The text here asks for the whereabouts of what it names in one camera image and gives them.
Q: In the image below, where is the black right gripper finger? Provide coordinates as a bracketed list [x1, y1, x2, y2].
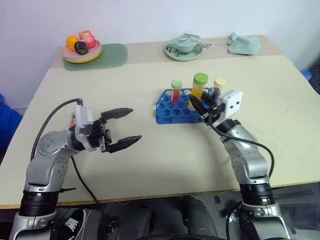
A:
[200, 91, 218, 106]
[188, 93, 210, 119]

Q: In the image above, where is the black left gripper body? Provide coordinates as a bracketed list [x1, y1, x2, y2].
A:
[86, 117, 113, 153]

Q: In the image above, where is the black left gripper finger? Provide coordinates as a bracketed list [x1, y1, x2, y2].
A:
[106, 135, 143, 154]
[100, 107, 135, 121]

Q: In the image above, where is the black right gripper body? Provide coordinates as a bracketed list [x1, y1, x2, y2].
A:
[202, 99, 226, 125]

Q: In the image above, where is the wide yellow tube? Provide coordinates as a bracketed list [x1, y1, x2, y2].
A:
[187, 72, 209, 111]

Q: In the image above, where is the blue test tube rack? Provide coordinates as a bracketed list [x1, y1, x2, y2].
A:
[155, 88, 221, 125]

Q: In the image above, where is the dark red tube, yellow cap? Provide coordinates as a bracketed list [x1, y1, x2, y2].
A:
[210, 77, 227, 99]

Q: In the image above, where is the red tube with green cap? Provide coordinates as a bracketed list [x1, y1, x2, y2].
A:
[170, 79, 183, 109]

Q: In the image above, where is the small red tube, green cap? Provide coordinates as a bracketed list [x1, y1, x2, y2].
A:
[68, 111, 77, 131]

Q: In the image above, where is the beige table cover sheet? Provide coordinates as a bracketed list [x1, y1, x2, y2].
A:
[0, 54, 320, 210]

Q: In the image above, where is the pale green plate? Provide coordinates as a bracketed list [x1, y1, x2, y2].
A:
[163, 41, 204, 62]

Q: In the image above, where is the green placemat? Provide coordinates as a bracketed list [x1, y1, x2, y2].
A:
[62, 43, 129, 72]

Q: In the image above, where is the yellow plate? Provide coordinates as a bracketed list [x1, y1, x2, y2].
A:
[63, 46, 104, 65]

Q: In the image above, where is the pale green pouch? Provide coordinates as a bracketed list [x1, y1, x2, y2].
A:
[165, 32, 213, 55]

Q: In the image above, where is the pale green crumpled cloth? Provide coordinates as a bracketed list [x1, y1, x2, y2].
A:
[226, 32, 262, 56]

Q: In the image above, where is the black toy sushi roll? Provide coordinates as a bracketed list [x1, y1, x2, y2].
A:
[74, 41, 89, 54]

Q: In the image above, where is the pink plate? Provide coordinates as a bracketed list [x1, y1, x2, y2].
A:
[61, 39, 102, 60]

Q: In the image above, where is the pink toy food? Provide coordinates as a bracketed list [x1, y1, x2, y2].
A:
[78, 30, 97, 49]

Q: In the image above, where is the orange toy food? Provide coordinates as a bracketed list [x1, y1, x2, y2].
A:
[65, 35, 80, 52]

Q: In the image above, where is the black shoe with white stripes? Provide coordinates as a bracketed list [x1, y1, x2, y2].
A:
[59, 209, 89, 240]

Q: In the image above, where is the blue plastic stool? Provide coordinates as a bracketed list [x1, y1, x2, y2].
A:
[300, 69, 314, 81]

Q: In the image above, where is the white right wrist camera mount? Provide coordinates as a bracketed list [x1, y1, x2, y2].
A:
[217, 89, 244, 128]

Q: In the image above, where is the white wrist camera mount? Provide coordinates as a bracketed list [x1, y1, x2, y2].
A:
[74, 104, 101, 153]
[217, 89, 244, 128]

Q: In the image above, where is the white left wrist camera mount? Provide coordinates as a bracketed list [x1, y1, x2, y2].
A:
[74, 104, 101, 153]

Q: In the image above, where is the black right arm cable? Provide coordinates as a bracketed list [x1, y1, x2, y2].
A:
[204, 116, 275, 180]

